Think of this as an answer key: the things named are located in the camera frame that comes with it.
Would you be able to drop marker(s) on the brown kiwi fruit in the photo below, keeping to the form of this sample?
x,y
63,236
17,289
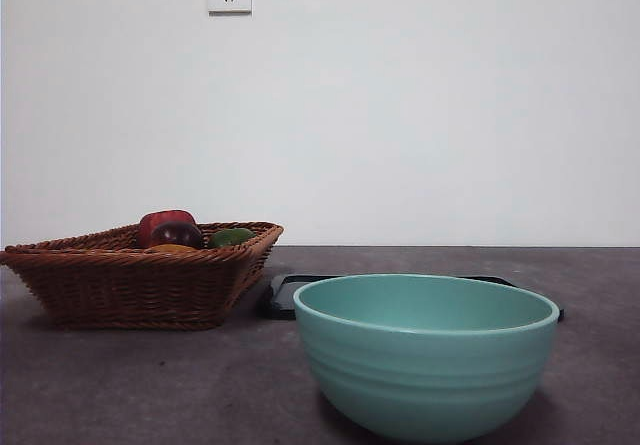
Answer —
x,y
170,247

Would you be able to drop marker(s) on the teal bowl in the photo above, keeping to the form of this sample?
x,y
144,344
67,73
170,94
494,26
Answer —
x,y
425,375

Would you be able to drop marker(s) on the green avocado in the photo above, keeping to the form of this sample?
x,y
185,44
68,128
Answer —
x,y
230,237

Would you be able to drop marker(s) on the dark green tray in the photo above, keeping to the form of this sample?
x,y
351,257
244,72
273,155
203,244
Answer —
x,y
280,297

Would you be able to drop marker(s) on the dark red plum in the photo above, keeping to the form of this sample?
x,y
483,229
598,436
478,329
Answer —
x,y
175,235

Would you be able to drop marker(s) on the red apple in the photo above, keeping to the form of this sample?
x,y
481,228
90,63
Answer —
x,y
160,217

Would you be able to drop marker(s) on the brown wicker basket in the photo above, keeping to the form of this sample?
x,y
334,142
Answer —
x,y
125,290

